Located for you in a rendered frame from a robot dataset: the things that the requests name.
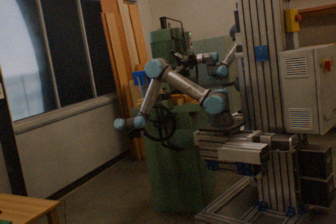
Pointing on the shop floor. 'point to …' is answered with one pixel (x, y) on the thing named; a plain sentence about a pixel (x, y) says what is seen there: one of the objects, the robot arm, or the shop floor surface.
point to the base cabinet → (178, 172)
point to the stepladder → (138, 77)
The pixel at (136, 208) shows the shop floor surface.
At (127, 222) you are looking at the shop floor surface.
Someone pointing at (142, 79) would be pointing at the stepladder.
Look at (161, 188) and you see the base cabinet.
